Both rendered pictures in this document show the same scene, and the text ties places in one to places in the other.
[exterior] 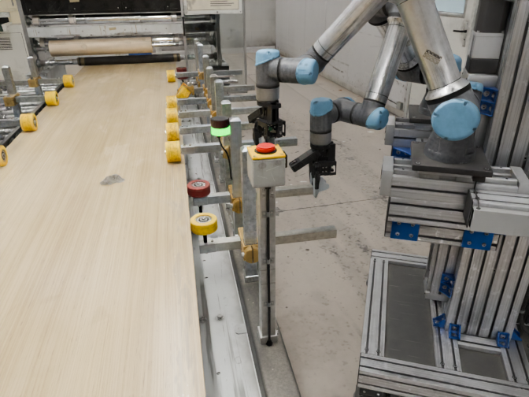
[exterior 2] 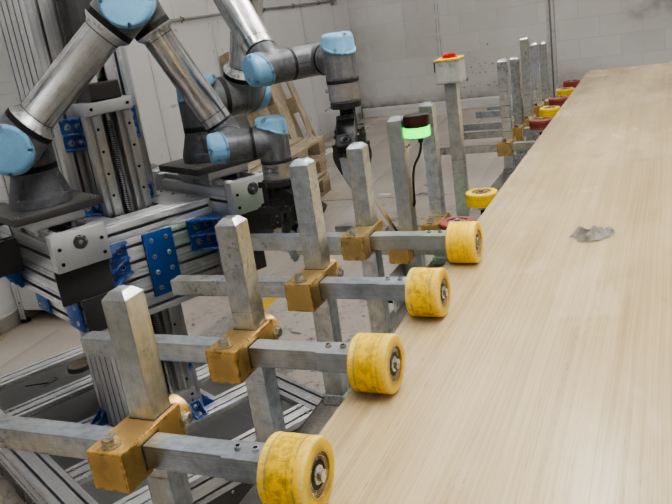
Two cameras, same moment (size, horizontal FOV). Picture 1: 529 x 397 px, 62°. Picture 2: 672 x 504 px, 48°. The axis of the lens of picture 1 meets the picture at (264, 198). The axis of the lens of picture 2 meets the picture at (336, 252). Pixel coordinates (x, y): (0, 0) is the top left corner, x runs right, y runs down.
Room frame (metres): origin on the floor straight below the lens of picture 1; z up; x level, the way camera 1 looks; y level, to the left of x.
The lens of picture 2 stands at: (2.86, 0.96, 1.40)
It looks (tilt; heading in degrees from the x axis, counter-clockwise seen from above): 18 degrees down; 216
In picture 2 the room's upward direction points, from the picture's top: 8 degrees counter-clockwise
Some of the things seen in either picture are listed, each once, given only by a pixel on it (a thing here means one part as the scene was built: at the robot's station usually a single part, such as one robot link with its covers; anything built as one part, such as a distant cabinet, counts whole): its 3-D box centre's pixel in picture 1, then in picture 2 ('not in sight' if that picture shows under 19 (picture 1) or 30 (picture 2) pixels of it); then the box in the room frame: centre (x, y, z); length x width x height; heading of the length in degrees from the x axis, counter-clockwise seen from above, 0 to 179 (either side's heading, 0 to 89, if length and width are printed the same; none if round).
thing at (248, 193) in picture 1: (249, 223); (435, 192); (1.12, 0.04, 0.90); 0.03 x 0.03 x 0.48; 11
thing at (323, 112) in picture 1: (321, 115); (271, 139); (1.46, -0.20, 1.12); 0.09 x 0.08 x 0.11; 133
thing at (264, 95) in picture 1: (268, 93); (343, 92); (1.40, -0.02, 1.21); 0.08 x 0.08 x 0.05
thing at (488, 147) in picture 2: not in sight; (488, 148); (0.19, -0.20, 0.81); 0.43 x 0.03 x 0.04; 101
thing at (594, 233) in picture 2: (111, 177); (592, 230); (1.43, 0.54, 0.91); 0.09 x 0.07 x 0.02; 124
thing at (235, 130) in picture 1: (237, 185); (407, 217); (1.37, 0.09, 0.91); 0.03 x 0.03 x 0.48; 11
